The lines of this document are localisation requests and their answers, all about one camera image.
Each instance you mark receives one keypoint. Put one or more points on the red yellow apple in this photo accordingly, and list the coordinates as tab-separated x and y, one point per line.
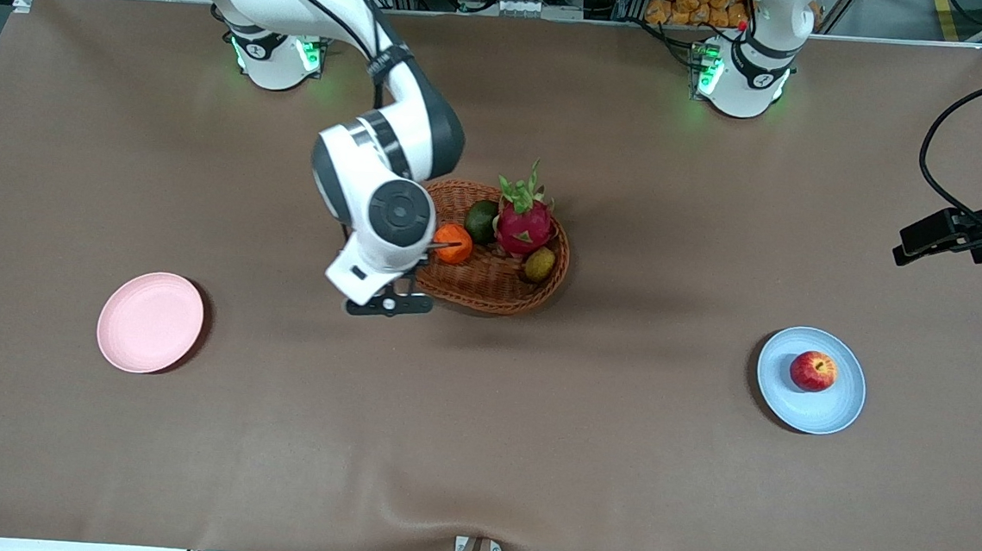
813	371

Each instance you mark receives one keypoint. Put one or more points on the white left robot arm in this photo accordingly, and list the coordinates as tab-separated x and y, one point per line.
747	77

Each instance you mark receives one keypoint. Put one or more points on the orange fruit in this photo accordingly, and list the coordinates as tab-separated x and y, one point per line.
455	254

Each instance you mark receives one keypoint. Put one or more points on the green avocado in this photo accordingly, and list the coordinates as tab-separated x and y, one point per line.
481	221

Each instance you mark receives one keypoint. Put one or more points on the brown wicker basket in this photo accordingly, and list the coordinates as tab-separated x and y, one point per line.
498	293

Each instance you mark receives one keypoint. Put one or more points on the pink dragon fruit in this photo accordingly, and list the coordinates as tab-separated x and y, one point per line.
522	226

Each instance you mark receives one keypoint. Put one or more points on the brown kiwi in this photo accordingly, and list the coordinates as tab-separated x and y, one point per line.
539	264

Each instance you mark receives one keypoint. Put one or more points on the brown table mat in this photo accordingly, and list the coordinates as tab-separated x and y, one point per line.
479	447

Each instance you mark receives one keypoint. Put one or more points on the light blue plate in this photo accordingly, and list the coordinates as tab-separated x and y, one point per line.
819	411

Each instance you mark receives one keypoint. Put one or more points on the pink plate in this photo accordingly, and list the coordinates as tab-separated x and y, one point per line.
151	323

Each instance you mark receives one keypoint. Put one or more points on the bag of orange breads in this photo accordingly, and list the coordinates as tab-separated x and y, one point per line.
691	4

